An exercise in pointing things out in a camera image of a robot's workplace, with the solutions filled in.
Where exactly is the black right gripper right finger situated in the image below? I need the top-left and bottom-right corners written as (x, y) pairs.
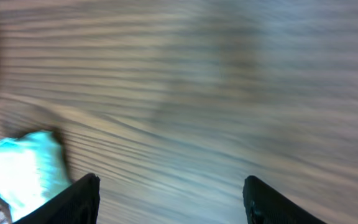
top-left (243, 175), bottom-right (325, 224)

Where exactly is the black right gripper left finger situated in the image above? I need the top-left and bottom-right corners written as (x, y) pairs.
top-left (14, 173), bottom-right (100, 224)

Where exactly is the teal snack packet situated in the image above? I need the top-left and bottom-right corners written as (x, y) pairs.
top-left (0, 131), bottom-right (71, 222)

